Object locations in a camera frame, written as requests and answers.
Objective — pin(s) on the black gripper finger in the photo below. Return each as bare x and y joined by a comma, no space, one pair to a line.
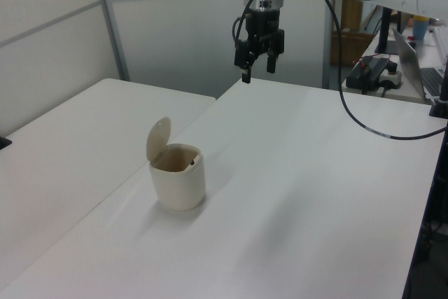
276,45
245,54

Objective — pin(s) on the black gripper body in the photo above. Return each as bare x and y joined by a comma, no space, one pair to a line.
262,24

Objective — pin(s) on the small white trash can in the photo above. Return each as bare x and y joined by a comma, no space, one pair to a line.
180,187

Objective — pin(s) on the brown wooden cabinet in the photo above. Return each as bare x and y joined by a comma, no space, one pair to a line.
351,48

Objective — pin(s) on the black power box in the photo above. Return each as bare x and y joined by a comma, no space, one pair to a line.
364,75

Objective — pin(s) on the black monitor stand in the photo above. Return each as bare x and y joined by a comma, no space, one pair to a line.
385,29

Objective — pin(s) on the grey emergency stop button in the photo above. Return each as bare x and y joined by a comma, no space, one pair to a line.
392,76

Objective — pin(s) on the silver laptop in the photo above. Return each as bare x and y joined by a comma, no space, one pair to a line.
407,57

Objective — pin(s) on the blue cup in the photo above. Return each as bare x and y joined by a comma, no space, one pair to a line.
420,27

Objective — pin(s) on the white keyboard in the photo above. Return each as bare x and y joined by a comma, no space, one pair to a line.
441,41

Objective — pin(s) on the grey partition post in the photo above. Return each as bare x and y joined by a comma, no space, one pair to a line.
112,22
327,71

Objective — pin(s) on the black mount pole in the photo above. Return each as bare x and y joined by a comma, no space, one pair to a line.
442,99

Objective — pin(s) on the black metal frame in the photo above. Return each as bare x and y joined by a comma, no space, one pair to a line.
432,215

